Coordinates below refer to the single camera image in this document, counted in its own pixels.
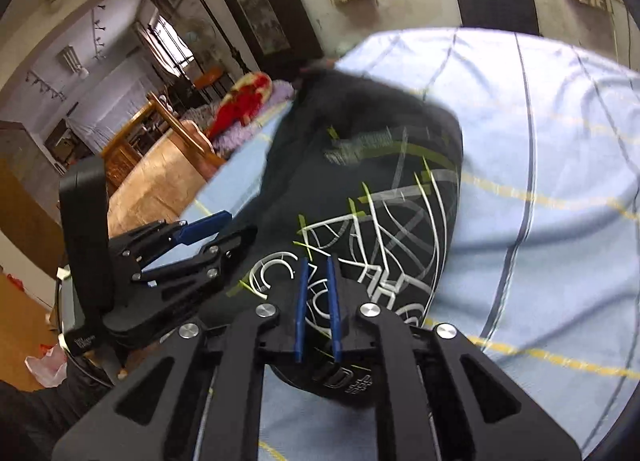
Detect black metal coat stand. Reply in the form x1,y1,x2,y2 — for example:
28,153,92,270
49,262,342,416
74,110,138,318
179,0,246,78

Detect brown wooden board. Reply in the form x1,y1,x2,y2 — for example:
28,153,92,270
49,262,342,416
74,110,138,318
107,141,222,237

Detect brown wooden cabinet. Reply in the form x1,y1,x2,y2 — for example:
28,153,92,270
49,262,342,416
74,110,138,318
0,121,68,272

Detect wooden armchair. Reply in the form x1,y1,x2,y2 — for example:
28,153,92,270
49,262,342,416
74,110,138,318
102,93,226,182

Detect orange stool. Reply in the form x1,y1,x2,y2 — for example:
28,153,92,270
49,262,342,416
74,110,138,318
195,67,224,90

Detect white ceiling lamp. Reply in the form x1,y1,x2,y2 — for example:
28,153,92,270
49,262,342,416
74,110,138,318
60,46,91,78

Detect side room window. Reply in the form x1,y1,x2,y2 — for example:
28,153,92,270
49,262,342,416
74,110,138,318
145,16,197,78

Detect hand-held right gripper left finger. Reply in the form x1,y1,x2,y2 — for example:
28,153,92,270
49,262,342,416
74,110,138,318
52,256,307,461

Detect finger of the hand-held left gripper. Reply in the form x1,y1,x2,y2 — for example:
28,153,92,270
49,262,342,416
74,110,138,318
134,225,259,293
111,210,234,268

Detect white electric fan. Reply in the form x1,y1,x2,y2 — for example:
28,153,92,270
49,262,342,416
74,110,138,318
190,21,227,60

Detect light blue striped bedsheet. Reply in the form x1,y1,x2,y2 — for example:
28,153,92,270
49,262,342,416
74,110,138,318
182,27,640,461

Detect dark framed landscape painting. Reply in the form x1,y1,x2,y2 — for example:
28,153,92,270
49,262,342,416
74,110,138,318
210,0,323,74

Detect person's left forearm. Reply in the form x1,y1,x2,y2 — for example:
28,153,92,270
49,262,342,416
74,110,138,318
0,358,131,461

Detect white plastic bag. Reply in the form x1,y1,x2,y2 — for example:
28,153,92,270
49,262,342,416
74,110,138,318
25,345,69,388

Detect wall coat hooks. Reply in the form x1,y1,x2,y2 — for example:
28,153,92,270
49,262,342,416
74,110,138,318
91,3,109,62

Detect red floral blanket pile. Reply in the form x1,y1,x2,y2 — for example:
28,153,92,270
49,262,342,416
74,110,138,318
215,81,296,159

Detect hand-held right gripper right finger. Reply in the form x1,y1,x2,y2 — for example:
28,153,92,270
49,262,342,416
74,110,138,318
326,256,582,461

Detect black office chair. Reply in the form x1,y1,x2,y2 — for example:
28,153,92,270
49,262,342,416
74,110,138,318
455,0,543,36

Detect black garment white line print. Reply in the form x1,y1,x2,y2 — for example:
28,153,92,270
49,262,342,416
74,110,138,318
250,68,463,399

